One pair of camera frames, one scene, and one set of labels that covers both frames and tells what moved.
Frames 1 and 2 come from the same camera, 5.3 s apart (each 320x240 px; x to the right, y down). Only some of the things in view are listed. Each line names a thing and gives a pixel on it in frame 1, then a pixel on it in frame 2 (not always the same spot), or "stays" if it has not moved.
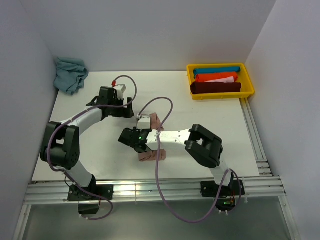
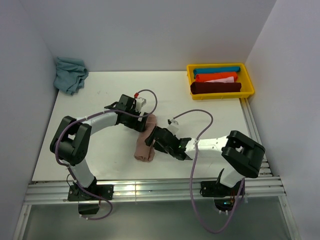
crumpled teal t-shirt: (71, 74) stays
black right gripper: (138, 130) to (149, 140)
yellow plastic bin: (243, 77) stays
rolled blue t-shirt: (215, 70) stays
